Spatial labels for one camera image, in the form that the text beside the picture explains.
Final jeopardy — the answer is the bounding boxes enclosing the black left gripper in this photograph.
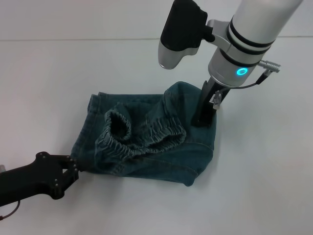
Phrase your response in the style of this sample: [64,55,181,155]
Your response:
[0,151,81,199]

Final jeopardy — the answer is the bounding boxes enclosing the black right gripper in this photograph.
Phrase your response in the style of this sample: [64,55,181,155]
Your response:
[191,76,232,128]

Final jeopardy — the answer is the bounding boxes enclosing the blue denim shorts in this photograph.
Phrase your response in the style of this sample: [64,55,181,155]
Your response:
[70,81,219,188]

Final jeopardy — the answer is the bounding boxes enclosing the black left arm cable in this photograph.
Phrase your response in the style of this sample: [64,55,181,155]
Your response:
[0,200,19,219]

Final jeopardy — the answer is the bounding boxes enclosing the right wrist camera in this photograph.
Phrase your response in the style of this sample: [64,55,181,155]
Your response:
[157,0,216,71]

